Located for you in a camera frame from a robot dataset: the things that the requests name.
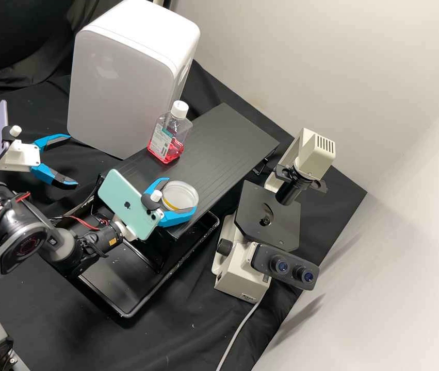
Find red liquid bottle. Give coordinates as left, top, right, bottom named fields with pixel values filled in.
left=147, top=100, right=193, bottom=164

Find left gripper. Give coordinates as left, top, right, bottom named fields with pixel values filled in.
left=0, top=133, right=79, bottom=189

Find white box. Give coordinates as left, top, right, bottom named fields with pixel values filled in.
left=67, top=0, right=201, bottom=160

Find black tray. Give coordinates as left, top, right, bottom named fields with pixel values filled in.
left=73, top=210, right=220, bottom=319

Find cream microscope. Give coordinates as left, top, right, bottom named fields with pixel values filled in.
left=212, top=127, right=337, bottom=307

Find grey cable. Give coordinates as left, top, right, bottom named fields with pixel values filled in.
left=214, top=298, right=263, bottom=371

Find petri dish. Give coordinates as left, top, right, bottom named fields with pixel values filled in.
left=160, top=180, right=200, bottom=213

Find black platform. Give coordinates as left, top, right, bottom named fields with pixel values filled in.
left=96, top=103, right=281, bottom=276

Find right wrist camera phone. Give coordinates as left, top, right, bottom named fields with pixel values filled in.
left=97, top=168, right=165, bottom=242

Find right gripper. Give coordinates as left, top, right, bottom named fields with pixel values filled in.
left=112, top=177, right=198, bottom=241

